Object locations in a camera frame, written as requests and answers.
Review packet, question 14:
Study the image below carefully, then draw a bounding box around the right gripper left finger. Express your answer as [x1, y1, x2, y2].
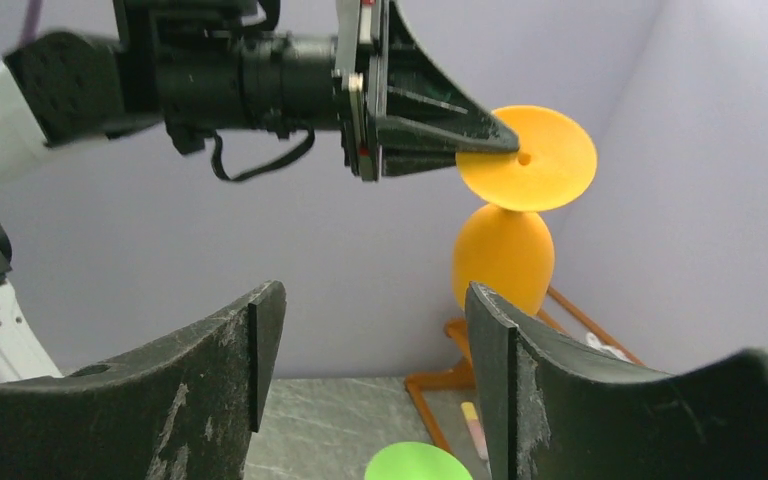
[0, 280, 286, 479]

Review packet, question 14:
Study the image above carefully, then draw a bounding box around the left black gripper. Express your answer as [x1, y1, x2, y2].
[332, 1, 519, 182]

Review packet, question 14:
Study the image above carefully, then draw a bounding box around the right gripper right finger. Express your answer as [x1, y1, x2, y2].
[464, 283, 768, 480]

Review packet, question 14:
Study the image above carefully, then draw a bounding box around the orange plastic wine glass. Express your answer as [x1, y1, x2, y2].
[451, 105, 598, 314]

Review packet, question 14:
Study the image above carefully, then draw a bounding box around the green plastic wine glass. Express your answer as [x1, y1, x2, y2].
[364, 441, 473, 480]

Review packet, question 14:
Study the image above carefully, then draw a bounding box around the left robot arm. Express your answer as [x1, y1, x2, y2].
[0, 1, 519, 383]

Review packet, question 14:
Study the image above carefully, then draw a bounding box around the yellow pink eraser stick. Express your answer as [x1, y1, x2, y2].
[460, 401, 489, 462]

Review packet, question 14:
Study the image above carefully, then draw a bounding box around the wooden two-tier shelf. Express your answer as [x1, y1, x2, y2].
[405, 282, 614, 455]

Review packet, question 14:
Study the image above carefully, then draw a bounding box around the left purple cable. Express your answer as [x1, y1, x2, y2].
[19, 0, 46, 45]

